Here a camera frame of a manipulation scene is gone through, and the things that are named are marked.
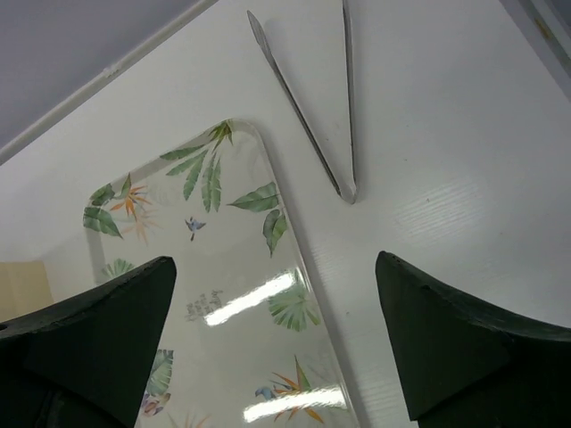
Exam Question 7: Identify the metal kitchen tongs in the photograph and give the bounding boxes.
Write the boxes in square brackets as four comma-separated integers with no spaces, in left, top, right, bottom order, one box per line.
[246,1,360,205]

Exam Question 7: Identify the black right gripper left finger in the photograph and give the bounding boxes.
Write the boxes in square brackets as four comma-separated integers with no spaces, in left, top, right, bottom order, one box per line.
[1,256,177,427]

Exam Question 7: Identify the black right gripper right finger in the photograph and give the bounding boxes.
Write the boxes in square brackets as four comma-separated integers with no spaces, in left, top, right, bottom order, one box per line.
[376,251,570,427]

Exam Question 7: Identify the floral leaf print tray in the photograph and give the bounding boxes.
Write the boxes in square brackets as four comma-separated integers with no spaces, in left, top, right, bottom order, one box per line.
[83,119,358,427]

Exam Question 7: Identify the beige paper bag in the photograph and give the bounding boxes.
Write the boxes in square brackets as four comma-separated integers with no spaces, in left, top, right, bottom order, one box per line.
[1,261,54,321]

